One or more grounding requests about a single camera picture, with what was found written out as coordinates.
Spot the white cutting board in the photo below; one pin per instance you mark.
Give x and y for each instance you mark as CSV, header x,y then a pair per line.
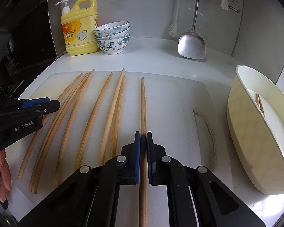
x,y
179,116

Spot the white bottle brush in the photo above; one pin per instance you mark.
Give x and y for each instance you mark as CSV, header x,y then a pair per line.
x,y
173,27

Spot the middle floral bowl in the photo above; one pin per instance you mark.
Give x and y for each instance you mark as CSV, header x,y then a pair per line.
x,y
118,35

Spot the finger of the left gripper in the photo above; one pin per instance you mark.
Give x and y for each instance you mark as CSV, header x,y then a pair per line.
x,y
26,103
43,109

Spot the yellow detergent bottle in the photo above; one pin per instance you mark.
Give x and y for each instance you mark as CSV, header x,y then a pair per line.
x,y
78,24

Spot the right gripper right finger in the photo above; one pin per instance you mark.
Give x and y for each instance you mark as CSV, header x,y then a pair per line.
x,y
166,171

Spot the cream round basin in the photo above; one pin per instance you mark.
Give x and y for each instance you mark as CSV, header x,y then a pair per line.
x,y
258,138

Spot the steel spatula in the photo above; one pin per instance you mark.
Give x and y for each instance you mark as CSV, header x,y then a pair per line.
x,y
191,44

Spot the left human hand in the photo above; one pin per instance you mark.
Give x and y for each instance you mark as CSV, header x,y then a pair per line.
x,y
5,178

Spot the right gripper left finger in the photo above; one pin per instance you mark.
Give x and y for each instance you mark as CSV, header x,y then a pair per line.
x,y
120,170

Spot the bottom floral bowl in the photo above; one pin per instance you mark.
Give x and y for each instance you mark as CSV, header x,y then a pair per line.
x,y
113,46

